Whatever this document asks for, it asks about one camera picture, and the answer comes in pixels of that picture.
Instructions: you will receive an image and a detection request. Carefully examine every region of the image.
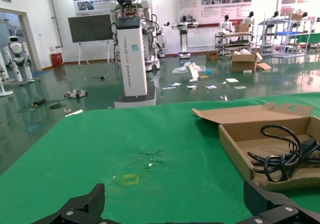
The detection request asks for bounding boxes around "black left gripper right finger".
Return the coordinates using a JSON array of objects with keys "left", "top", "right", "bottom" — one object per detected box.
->
[{"left": 234, "top": 180, "right": 320, "bottom": 224}]

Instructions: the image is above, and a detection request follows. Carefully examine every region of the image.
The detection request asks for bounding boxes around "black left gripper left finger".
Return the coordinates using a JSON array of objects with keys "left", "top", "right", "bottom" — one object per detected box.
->
[{"left": 31, "top": 183, "right": 106, "bottom": 224}]

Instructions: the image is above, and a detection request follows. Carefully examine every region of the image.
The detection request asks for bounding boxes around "black power cable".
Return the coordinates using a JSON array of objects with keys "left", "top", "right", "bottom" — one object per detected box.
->
[{"left": 247, "top": 124, "right": 320, "bottom": 183}]

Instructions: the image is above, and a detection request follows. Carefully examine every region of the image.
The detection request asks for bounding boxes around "open cardboard box torn rim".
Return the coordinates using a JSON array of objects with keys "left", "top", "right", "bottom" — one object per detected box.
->
[{"left": 191, "top": 102, "right": 320, "bottom": 192}]

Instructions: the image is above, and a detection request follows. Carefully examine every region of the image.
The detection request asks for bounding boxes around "large open cardboard box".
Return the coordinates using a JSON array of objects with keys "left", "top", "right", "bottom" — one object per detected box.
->
[{"left": 231, "top": 50, "right": 263, "bottom": 73}]

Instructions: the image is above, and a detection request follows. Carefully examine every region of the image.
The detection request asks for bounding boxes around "small brown cardboard box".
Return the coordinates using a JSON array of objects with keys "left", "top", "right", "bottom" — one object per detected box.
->
[{"left": 205, "top": 50, "right": 219, "bottom": 61}]

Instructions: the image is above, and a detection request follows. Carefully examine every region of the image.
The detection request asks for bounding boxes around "closed cardboard box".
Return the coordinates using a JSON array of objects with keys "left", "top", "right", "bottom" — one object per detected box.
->
[{"left": 234, "top": 23, "right": 250, "bottom": 33}]

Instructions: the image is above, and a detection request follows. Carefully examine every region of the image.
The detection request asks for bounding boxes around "yellow tape square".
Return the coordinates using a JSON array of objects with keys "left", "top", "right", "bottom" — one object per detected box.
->
[{"left": 121, "top": 174, "right": 140, "bottom": 186}]

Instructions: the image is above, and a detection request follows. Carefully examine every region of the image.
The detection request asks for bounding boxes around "green table cloth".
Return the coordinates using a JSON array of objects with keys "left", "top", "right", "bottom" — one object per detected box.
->
[{"left": 0, "top": 91, "right": 320, "bottom": 224}]

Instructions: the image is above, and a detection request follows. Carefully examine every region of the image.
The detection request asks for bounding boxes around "white floor device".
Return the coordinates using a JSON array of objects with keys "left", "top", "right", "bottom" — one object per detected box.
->
[{"left": 64, "top": 89, "right": 88, "bottom": 100}]

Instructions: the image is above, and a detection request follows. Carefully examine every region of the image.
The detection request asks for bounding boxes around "red bin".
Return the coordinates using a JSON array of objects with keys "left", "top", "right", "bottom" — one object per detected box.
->
[{"left": 51, "top": 52, "right": 63, "bottom": 67}]

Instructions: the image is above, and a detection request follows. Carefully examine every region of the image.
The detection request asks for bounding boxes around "white paper bag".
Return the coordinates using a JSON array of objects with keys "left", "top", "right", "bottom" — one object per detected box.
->
[{"left": 187, "top": 63, "right": 201, "bottom": 83}]

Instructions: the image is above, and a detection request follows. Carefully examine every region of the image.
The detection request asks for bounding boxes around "white column robot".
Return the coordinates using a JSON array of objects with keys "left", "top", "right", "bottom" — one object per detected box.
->
[{"left": 109, "top": 0, "right": 161, "bottom": 109}]

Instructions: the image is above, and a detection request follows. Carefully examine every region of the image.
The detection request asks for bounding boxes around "clear plastic bag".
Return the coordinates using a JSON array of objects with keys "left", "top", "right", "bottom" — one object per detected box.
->
[{"left": 172, "top": 61, "right": 207, "bottom": 74}]

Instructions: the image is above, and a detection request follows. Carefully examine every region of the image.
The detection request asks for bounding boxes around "white humanoid robot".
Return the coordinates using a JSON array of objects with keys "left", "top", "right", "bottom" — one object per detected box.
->
[{"left": 3, "top": 35, "right": 35, "bottom": 83}]

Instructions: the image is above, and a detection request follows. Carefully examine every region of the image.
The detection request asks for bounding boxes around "metal workbench trolley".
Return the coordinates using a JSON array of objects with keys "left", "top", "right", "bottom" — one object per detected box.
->
[{"left": 214, "top": 31, "right": 253, "bottom": 56}]

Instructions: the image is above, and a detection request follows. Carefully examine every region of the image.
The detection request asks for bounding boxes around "green covered table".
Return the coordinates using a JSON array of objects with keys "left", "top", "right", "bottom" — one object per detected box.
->
[{"left": 297, "top": 32, "right": 320, "bottom": 50}]

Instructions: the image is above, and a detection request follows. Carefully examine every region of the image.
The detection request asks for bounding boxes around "white shelf rack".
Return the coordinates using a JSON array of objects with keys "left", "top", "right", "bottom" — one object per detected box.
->
[{"left": 257, "top": 12, "right": 316, "bottom": 59}]

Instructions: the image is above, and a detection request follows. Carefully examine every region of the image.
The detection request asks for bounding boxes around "black monitor on stand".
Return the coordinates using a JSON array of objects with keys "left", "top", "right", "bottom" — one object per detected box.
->
[{"left": 67, "top": 13, "right": 114, "bottom": 65}]

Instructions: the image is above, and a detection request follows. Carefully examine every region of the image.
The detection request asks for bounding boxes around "black-headed white robot torso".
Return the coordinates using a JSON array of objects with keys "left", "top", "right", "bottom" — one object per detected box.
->
[
  {"left": 240, "top": 10, "right": 255, "bottom": 26},
  {"left": 218, "top": 13, "right": 236, "bottom": 34}
]

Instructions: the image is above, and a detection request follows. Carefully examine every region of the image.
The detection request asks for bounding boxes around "white robot with outstretched arms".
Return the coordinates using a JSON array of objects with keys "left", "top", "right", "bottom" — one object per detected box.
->
[{"left": 171, "top": 15, "right": 200, "bottom": 60}]

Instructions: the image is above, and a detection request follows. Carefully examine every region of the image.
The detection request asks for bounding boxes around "glass doorway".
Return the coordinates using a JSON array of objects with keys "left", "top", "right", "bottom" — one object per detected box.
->
[{"left": 0, "top": 7, "right": 42, "bottom": 71}]

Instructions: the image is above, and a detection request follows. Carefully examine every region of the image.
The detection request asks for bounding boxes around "white wall pipe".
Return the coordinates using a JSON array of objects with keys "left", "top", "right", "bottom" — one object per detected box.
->
[{"left": 48, "top": 0, "right": 63, "bottom": 49}]

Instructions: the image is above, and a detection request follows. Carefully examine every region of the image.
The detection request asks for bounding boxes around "red-framed wall poster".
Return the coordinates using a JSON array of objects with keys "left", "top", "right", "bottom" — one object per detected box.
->
[
  {"left": 175, "top": 0, "right": 256, "bottom": 26},
  {"left": 278, "top": 0, "right": 320, "bottom": 17},
  {"left": 72, "top": 0, "right": 153, "bottom": 17}
]

